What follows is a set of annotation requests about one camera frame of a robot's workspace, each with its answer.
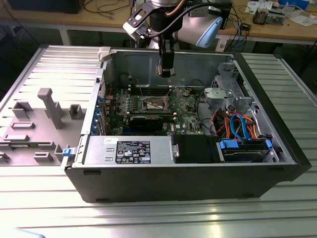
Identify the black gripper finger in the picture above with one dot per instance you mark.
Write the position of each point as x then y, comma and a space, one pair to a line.
167, 59

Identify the metal locking lever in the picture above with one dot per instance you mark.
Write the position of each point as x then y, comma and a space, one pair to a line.
172, 91
141, 91

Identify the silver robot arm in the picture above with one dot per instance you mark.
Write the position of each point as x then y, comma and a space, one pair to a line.
193, 27

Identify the RAM slot white clips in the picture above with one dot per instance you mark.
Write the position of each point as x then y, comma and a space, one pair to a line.
151, 91
151, 87

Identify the CPU socket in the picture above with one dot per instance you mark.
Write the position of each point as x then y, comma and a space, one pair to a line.
153, 104

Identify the black drive cover box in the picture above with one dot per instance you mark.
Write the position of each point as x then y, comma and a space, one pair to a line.
193, 148

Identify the silver coin battery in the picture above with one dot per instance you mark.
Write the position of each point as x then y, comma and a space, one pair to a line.
186, 93

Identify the black upright box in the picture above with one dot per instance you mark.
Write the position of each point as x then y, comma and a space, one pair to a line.
226, 17

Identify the green motherboard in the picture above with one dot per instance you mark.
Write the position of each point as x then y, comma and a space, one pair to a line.
184, 119

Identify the silver disk bay cage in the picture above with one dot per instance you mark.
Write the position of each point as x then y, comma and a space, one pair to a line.
224, 95

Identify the black graphics card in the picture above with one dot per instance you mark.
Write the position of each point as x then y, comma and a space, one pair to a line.
146, 124

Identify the blue card retainer clip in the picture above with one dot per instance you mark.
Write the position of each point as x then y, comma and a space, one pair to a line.
99, 100
93, 128
97, 115

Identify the small black adapter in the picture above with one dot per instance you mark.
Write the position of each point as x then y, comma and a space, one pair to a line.
246, 26

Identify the wooden desk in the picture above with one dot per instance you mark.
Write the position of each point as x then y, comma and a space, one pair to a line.
81, 19

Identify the metal heatsink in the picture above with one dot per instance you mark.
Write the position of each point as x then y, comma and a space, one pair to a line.
260, 17

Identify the hard disk blue carrier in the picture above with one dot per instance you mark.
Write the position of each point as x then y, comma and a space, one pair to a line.
229, 145

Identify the silver power supply unit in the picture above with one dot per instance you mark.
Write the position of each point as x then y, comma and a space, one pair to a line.
99, 151

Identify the black computer box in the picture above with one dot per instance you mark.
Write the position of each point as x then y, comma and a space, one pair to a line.
49, 6

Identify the black PC case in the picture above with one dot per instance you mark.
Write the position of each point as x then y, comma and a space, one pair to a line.
173, 183

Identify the blue case latch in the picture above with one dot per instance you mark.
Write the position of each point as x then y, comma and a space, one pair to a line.
68, 152

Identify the white paper sheets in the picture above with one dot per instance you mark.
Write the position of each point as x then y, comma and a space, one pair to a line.
304, 21

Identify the grey parts rack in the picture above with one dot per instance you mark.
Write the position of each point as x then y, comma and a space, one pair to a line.
37, 138

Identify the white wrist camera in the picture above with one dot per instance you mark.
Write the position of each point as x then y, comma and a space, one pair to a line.
136, 24

